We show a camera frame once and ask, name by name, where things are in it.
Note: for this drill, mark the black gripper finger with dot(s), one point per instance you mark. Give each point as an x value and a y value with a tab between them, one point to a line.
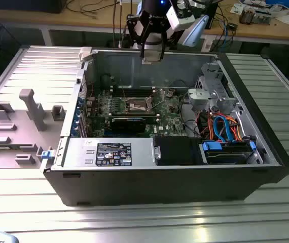
162	43
134	27

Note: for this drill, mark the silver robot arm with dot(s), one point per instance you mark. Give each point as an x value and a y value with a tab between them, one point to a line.
196	30

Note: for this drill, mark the black RAM slot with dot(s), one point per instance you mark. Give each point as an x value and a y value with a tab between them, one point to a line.
131	88
131	92
131	95

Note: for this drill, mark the CPU socket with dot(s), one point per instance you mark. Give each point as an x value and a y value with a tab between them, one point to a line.
134	105

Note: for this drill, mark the metal CPU cooler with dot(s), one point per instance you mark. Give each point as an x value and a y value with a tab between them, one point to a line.
247	15

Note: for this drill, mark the white paper tag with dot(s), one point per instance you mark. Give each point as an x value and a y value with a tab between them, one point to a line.
206	45

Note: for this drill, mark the wooden desk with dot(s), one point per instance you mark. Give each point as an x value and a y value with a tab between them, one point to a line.
88	20

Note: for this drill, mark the coin battery holder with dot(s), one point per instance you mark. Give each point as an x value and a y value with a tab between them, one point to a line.
170	93

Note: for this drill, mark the pale grey case latch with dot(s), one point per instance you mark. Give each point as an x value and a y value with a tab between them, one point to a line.
85	53

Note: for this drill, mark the black upright device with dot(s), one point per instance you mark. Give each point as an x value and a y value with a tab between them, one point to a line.
213	16

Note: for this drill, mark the grey metal drive cage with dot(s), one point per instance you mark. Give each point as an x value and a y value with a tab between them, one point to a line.
210	96

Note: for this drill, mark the small black box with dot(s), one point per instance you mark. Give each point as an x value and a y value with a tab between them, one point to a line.
232	26

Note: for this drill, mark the green motherboard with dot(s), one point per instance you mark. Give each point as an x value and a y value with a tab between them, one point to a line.
170	119

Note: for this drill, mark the black graphics card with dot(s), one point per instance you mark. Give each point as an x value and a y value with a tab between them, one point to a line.
128	125

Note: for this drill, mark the blue card retention clip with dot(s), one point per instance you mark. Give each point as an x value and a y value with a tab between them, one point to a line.
80	101
75	126
77	114

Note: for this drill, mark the large black box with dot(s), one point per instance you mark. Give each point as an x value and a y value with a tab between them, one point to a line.
33	6

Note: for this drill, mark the grey metal box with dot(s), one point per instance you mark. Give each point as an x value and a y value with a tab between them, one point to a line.
263	18

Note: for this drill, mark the black plastic fan shroud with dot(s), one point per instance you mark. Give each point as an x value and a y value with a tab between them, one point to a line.
177	152

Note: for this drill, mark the blue flat object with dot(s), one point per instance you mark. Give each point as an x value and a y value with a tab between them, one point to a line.
281	2

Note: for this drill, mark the white paper sheets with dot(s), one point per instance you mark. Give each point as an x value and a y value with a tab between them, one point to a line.
287	20

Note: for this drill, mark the hard disk blue carrier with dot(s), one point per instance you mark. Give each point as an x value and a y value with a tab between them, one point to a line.
225	158

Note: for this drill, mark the grey power supply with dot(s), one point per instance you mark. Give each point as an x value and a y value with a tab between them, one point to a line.
78	154

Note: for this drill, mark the black open PC case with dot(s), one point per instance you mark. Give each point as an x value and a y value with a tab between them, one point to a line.
147	187

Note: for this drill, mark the blue plastic latch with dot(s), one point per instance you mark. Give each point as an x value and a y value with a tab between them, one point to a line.
47	155

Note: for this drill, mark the grey parts rack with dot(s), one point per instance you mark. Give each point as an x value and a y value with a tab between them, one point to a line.
20	141

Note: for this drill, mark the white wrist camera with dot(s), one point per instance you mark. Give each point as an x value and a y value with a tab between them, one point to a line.
180	21

